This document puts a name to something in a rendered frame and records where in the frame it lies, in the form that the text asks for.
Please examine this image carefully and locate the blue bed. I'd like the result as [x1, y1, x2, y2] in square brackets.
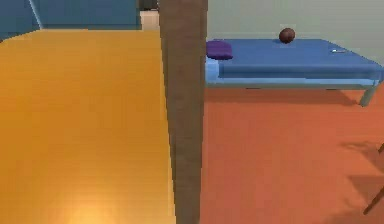
[205, 38, 384, 108]

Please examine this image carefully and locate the brown ball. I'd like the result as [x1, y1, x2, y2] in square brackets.
[278, 27, 297, 44]

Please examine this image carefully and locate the purple pillow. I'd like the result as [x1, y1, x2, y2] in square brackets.
[206, 40, 234, 61]

